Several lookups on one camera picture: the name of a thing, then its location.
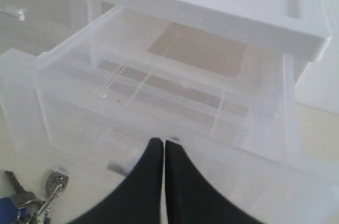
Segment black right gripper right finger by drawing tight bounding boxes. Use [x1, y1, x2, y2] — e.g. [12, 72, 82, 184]
[165, 140, 260, 223]

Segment keys with blue fob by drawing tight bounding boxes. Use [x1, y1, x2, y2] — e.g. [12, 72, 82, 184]
[1, 171, 69, 223]

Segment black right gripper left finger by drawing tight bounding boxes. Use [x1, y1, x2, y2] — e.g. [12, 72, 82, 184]
[70, 138, 164, 223]

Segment clear drawer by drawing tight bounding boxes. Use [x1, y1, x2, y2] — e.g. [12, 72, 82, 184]
[1, 7, 338, 223]
[0, 0, 93, 58]

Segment white plastic drawer cabinet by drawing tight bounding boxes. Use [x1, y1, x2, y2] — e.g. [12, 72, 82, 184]
[98, 0, 338, 113]

